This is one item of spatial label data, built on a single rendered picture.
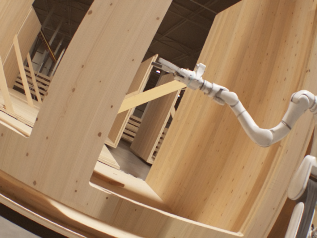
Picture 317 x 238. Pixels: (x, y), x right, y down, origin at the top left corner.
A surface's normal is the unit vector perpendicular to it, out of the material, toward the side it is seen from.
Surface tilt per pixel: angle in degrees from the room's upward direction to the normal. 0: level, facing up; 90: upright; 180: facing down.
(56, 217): 90
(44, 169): 90
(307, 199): 71
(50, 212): 90
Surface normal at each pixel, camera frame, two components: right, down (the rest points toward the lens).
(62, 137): 0.18, 0.04
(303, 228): 0.28, -0.28
